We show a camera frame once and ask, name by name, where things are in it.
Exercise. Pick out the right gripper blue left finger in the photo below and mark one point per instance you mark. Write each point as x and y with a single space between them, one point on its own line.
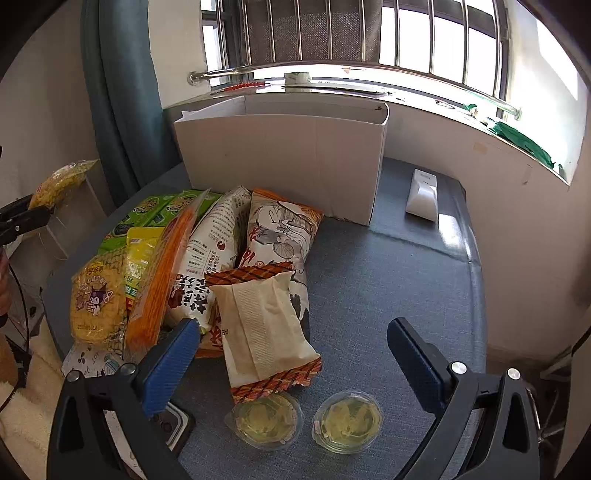
163 367

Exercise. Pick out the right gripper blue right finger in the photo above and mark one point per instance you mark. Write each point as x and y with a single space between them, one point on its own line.
423 365

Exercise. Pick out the green garlic peas bag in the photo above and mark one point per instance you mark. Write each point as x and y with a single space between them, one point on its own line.
58 185

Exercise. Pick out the orange Indian flying cake pack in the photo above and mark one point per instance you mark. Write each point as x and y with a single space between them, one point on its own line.
148 311

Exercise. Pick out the beige waffle pattern snack pack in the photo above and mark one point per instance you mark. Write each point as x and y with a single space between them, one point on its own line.
264 347

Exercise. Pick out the clear jelly cup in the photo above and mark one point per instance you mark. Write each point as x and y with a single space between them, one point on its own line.
268 423
347 422

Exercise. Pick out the yellow round cake pack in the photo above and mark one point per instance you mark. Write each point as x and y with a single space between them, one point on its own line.
97 306

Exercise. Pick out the white text snack bag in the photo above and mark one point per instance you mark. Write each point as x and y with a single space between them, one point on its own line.
213 247

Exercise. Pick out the yellow snack bag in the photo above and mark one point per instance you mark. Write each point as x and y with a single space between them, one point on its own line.
140 245

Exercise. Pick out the green seaweed snack bag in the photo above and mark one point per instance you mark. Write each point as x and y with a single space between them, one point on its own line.
139 216

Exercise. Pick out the white red cartoon snack bag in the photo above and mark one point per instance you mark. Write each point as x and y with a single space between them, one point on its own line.
278 232

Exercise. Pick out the dark teal curtain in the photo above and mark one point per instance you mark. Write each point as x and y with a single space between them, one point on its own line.
133 139

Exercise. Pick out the white cardboard box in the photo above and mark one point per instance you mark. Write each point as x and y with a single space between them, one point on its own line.
322 150

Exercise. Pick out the green plastic bag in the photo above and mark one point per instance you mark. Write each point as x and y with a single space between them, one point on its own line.
516 138

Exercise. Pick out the grey towel on railing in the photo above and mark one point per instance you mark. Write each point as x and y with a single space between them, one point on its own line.
292 31

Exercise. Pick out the steel window railing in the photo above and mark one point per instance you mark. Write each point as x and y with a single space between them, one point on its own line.
453 50

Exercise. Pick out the orange handled tool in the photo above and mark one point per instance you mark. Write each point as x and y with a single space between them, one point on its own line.
243 86

